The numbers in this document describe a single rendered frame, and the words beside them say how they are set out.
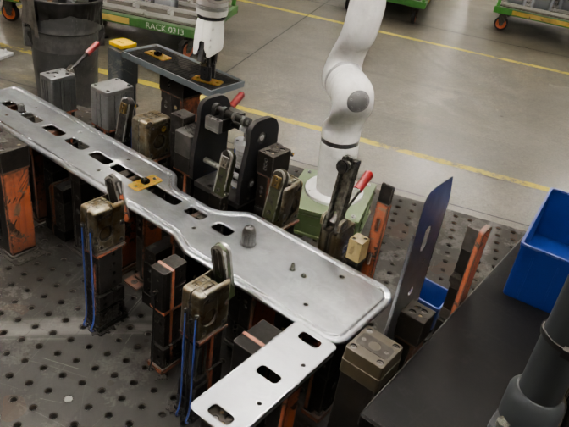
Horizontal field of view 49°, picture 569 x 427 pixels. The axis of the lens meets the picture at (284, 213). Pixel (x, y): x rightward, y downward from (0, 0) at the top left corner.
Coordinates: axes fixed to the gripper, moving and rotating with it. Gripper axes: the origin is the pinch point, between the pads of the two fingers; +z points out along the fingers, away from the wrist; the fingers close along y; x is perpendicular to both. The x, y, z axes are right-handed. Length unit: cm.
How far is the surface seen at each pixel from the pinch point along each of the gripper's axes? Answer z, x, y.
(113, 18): 94, -221, -293
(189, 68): 2.8, -8.6, -5.7
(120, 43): 2.8, -34.7, -10.9
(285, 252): 19, 42, 44
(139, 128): 13.1, -10.5, 18.3
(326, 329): 19, 57, 63
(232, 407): 19, 49, 88
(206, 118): 3.6, 9.9, 20.8
